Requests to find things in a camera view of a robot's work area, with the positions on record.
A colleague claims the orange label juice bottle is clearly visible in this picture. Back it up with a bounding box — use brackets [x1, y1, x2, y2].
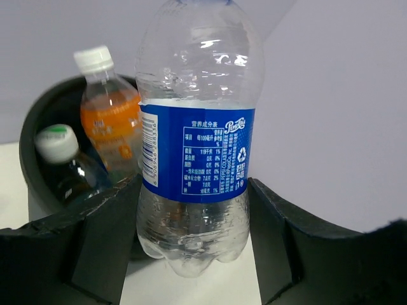
[73, 45, 142, 184]

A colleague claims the dark grey plastic bin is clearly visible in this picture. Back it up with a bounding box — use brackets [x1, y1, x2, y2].
[18, 74, 142, 261]

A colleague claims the Pepsi label clear bottle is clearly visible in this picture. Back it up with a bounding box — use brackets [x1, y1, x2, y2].
[135, 1, 265, 278]

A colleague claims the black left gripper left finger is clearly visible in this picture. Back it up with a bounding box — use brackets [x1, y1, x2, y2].
[1, 177, 141, 304]

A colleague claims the green label clear bottle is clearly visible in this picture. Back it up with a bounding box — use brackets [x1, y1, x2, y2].
[34, 124, 112, 207]

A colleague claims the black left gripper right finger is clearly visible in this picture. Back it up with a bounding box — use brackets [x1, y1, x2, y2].
[248, 179, 406, 304]

